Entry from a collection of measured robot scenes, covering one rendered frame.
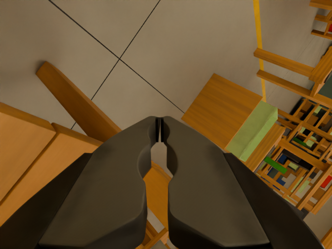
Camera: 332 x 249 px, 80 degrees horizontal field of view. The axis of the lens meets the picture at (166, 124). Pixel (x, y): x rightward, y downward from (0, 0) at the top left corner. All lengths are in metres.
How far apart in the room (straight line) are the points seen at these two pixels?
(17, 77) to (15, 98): 0.12
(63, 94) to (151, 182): 0.60
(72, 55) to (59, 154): 0.97
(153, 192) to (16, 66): 0.94
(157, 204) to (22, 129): 0.39
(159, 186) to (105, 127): 0.30
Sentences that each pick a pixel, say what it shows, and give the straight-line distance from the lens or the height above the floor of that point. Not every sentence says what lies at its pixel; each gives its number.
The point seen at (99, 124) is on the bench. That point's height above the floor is 0.60.
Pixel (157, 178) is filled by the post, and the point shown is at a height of 0.92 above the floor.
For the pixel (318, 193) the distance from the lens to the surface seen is 7.16.
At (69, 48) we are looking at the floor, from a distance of 1.29.
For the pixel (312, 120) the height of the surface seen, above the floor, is 0.85.
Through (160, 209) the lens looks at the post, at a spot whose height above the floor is 0.98.
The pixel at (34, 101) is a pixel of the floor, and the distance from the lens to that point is 1.35.
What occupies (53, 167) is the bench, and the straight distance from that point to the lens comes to 0.40.
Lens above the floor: 1.15
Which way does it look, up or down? 31 degrees down
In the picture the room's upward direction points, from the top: 128 degrees clockwise
